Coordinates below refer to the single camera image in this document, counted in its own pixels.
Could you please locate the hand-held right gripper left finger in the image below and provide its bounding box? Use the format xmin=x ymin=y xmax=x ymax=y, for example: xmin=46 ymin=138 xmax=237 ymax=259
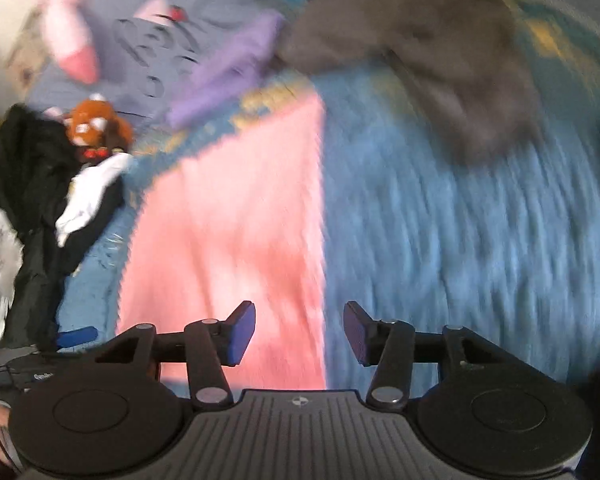
xmin=94 ymin=301 xmax=257 ymax=408

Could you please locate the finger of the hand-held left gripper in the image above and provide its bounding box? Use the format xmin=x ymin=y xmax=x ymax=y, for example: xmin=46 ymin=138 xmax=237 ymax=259
xmin=55 ymin=326 xmax=99 ymax=351

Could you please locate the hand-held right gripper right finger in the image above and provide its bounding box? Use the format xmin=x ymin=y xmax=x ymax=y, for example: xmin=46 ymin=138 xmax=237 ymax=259
xmin=343 ymin=301 xmax=518 ymax=408

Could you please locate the pink fluffy towel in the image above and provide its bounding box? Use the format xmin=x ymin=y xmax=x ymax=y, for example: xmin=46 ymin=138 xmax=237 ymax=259
xmin=116 ymin=92 xmax=328 ymax=393

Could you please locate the grey towel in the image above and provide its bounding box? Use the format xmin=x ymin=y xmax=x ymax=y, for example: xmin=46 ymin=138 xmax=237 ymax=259
xmin=275 ymin=0 xmax=546 ymax=166

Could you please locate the blue quilted bedspread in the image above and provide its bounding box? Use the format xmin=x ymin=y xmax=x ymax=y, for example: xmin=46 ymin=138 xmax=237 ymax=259
xmin=55 ymin=67 xmax=600 ymax=396

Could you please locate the white garment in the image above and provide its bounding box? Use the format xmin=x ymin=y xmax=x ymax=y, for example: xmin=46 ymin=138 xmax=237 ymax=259
xmin=55 ymin=152 xmax=133 ymax=248

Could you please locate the black garment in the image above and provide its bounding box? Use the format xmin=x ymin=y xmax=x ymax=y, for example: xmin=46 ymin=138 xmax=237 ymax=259
xmin=0 ymin=104 xmax=128 ymax=356

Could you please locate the red panda plush toy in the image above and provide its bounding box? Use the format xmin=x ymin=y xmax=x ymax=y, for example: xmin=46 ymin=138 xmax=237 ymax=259
xmin=62 ymin=92 xmax=135 ymax=163

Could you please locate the purple cloth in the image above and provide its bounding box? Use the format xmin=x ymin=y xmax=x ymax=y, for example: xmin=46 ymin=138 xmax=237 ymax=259
xmin=166 ymin=12 xmax=287 ymax=130

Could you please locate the pink plush toy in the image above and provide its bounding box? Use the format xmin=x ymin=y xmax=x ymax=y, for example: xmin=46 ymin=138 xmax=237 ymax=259
xmin=40 ymin=0 xmax=116 ymax=83

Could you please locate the lavender printed blanket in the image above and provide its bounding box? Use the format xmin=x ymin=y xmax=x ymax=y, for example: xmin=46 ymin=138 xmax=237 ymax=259
xmin=25 ymin=0 xmax=281 ymax=126

